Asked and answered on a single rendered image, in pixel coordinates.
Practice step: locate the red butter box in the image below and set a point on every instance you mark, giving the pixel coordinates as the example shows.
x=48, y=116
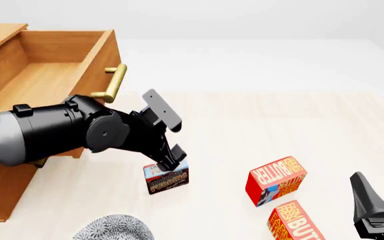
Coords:
x=295, y=222
x=275, y=180

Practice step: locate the chocolate pudding box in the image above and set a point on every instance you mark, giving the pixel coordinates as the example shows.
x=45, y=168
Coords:
x=168, y=181

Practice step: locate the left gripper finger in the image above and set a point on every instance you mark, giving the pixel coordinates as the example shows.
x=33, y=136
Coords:
x=166, y=165
x=179, y=152

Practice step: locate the wooden drawer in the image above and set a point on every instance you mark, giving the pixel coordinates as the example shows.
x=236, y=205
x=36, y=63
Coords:
x=45, y=80

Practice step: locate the grey and black left robot arm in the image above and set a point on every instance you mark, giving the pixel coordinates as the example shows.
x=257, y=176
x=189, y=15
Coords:
x=52, y=127

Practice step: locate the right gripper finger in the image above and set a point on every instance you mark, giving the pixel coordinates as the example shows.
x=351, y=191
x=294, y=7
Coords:
x=367, y=200

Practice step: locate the patterned grey bowl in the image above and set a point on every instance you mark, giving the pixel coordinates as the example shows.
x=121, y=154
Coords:
x=115, y=228

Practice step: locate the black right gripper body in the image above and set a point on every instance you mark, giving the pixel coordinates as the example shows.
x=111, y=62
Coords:
x=382, y=228

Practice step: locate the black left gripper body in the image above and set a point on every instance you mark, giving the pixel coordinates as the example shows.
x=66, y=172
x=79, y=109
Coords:
x=148, y=140

